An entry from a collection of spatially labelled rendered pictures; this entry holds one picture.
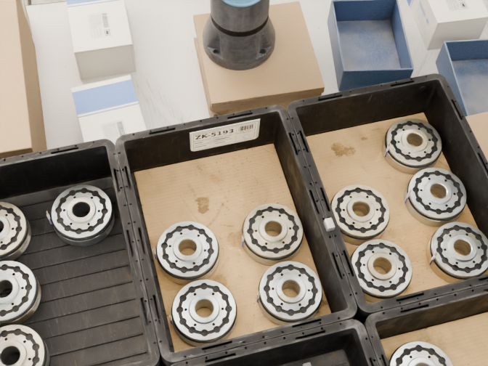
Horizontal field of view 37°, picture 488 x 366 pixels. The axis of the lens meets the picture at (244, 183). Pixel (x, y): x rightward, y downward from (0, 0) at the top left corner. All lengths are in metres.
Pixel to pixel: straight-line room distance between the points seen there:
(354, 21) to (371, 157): 0.46
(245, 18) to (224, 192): 0.34
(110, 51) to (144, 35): 0.15
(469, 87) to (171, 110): 0.65
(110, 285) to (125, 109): 0.38
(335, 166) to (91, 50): 0.56
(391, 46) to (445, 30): 0.12
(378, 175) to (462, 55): 0.46
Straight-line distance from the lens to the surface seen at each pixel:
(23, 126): 1.32
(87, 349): 1.20
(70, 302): 1.23
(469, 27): 1.71
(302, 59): 1.54
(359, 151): 1.36
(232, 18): 1.42
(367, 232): 1.25
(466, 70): 1.70
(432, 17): 1.68
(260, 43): 1.50
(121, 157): 1.22
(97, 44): 1.55
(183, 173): 1.31
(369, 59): 1.67
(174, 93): 1.57
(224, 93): 1.48
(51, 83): 1.62
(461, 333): 1.26
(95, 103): 1.46
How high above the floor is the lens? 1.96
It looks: 60 degrees down
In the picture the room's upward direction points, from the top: 5 degrees clockwise
